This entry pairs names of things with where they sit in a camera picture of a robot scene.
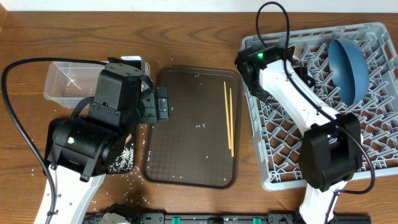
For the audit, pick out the dark brown serving tray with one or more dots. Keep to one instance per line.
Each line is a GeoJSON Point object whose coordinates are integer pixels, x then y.
{"type": "Point", "coordinates": [191, 147]}

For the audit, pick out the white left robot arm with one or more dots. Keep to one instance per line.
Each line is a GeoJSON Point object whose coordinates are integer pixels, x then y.
{"type": "Point", "coordinates": [68, 200]}

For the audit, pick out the dark blue plate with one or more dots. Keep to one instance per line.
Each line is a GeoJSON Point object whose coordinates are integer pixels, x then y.
{"type": "Point", "coordinates": [350, 70]}

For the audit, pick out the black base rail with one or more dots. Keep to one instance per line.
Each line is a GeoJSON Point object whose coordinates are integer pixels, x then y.
{"type": "Point", "coordinates": [121, 213]}

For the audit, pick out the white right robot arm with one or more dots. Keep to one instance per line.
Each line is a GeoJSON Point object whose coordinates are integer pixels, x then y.
{"type": "Point", "coordinates": [328, 156]}

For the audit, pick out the spilled white rice pile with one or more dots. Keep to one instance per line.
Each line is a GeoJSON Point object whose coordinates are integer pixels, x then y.
{"type": "Point", "coordinates": [123, 163]}

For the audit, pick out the clear plastic bin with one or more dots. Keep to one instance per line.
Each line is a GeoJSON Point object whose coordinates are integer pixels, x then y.
{"type": "Point", "coordinates": [71, 81]}

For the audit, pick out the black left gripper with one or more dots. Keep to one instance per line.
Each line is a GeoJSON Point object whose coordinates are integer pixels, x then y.
{"type": "Point", "coordinates": [157, 111]}

